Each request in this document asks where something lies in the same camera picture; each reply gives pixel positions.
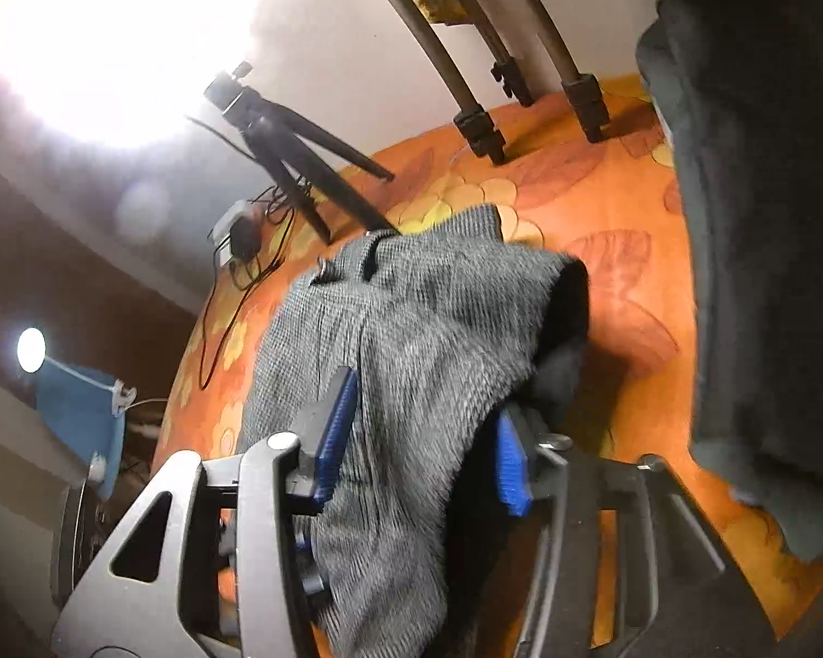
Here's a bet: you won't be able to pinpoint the bright ring light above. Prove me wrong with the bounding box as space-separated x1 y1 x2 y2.
0 0 275 152

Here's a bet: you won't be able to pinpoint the small white lamp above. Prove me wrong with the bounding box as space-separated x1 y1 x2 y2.
15 327 48 375

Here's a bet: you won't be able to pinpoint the blue cloth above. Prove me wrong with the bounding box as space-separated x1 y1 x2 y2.
36 360 128 501

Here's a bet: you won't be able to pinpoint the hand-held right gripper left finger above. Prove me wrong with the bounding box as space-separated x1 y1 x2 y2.
53 365 361 658

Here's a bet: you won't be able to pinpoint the white power strip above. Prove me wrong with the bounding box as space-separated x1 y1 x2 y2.
210 200 256 268

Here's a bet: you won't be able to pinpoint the black tangled cables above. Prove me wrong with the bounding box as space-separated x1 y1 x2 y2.
195 178 330 392

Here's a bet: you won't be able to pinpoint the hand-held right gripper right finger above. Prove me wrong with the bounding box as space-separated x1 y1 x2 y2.
495 404 777 658

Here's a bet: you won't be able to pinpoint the orange floral bedsheet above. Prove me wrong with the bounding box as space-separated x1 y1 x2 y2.
154 72 807 658

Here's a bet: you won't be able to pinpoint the grey checked pants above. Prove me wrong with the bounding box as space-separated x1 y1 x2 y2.
236 204 591 658

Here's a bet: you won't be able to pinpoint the small black tripod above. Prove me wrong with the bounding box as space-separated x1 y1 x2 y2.
202 60 399 246

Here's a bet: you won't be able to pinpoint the tall metal tripod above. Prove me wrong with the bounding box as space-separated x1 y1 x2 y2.
353 0 611 166

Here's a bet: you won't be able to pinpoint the black charger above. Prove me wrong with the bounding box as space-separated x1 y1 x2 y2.
228 215 262 262

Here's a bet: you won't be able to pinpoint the dark folded clothes pile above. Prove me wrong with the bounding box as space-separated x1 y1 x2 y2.
635 0 823 563

